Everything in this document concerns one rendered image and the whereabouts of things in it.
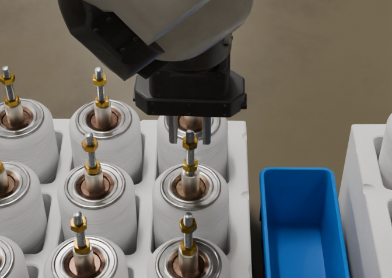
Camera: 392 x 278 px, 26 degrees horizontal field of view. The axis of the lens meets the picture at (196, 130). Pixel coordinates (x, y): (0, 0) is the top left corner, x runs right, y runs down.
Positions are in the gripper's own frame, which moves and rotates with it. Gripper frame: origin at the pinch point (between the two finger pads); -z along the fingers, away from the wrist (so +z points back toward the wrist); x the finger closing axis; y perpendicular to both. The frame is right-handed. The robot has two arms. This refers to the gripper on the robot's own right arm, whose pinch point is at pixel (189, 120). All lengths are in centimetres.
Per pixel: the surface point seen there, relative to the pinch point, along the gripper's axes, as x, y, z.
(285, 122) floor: -15, -38, -37
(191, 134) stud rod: -0.1, 0.4, -2.0
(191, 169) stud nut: -0.2, 0.8, -7.3
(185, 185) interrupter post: 0.6, 0.9, -10.2
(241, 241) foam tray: -6.6, 2.5, -18.7
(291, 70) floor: -16, -52, -37
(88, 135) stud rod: 11.7, 0.4, -2.5
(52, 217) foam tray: 18.1, -0.4, -18.7
